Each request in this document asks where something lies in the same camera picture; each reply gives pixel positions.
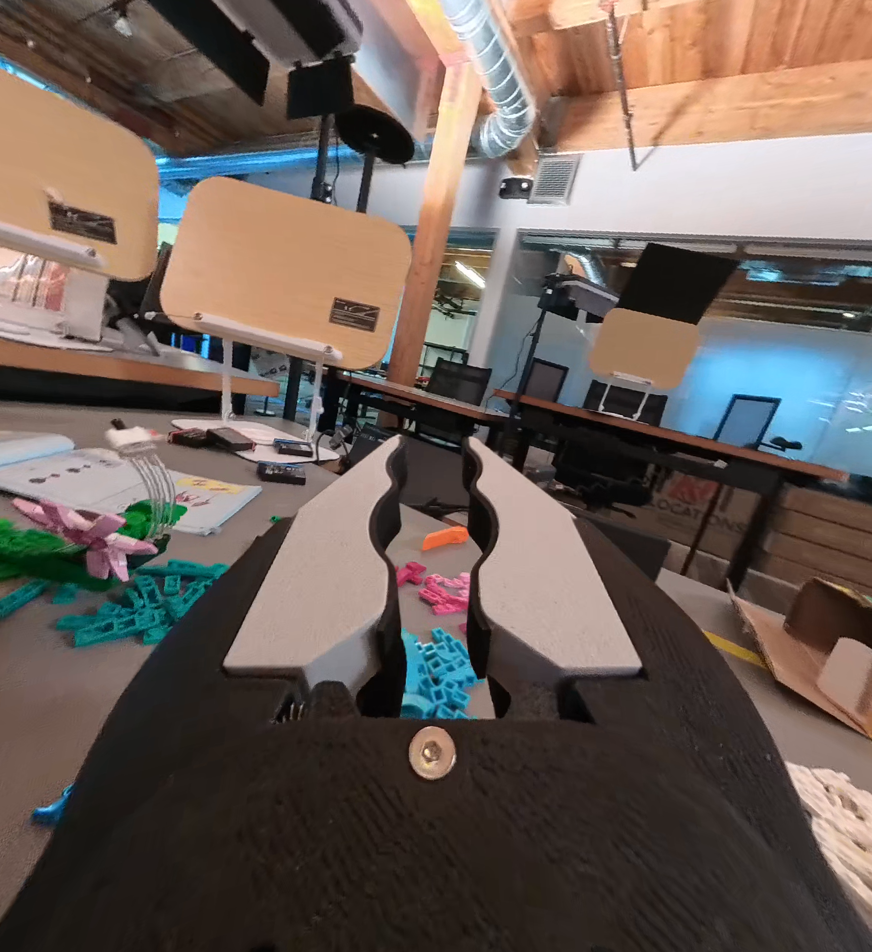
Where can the black panel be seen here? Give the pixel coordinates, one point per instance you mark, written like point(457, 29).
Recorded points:
point(678, 282)

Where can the lego instruction booklet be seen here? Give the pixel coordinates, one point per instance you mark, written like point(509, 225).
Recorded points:
point(86, 480)

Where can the teal lego pile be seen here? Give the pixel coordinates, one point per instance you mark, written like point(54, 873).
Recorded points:
point(131, 606)

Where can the magenta lego pile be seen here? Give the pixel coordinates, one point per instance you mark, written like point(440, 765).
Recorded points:
point(410, 574)

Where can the pink lego pile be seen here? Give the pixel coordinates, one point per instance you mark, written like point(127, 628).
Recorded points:
point(447, 591)

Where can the silver air duct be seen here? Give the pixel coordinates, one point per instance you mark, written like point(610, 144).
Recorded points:
point(499, 82)

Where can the white clear-stemmed lego piece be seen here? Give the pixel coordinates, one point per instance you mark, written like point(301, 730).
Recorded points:
point(135, 439)

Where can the black light stand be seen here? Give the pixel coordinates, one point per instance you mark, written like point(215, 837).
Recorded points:
point(373, 134)

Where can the open cardboard box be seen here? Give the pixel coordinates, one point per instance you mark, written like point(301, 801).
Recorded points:
point(853, 662)

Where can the pink lego flower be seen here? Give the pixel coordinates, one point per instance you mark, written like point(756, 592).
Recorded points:
point(101, 539)

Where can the clear plastic bag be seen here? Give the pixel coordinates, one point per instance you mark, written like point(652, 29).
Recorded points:
point(12, 286)

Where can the wooden board on white stand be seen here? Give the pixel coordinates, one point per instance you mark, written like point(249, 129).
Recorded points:
point(42, 171)
point(641, 346)
point(280, 268)

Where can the long orange lego piece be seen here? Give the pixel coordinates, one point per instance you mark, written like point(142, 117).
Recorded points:
point(445, 537)

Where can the long wooden desk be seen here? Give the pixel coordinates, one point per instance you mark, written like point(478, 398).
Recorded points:
point(704, 442)

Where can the hanging metal rod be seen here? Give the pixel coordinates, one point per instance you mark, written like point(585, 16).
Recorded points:
point(622, 82)

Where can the black office chair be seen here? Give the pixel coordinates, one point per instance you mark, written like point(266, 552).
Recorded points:
point(747, 420)
point(659, 413)
point(547, 381)
point(457, 383)

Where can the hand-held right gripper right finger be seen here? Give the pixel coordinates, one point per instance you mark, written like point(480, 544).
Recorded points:
point(547, 595)

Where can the single blue lego brick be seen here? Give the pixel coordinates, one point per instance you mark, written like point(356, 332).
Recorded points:
point(50, 809)

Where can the wall vent grille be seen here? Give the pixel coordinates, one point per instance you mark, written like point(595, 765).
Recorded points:
point(553, 178)

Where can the black battery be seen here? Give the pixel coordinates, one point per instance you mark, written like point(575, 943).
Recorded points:
point(189, 436)
point(281, 473)
point(231, 439)
point(293, 447)

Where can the grey ceiling unit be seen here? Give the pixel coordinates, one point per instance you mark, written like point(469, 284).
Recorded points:
point(280, 30)

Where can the wooden post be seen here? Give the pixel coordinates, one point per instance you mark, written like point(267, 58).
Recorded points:
point(436, 238)

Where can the green brick plant with flower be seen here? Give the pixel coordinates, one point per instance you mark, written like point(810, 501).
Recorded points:
point(4, 543)

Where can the tripod with camera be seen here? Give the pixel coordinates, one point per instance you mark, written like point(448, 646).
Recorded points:
point(562, 294)

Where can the blue lego pile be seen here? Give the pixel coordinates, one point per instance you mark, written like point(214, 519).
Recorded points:
point(432, 677)

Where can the white lego pile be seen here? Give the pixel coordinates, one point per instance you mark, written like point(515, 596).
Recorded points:
point(860, 840)

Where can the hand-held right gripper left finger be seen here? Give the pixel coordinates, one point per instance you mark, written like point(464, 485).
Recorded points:
point(309, 587)

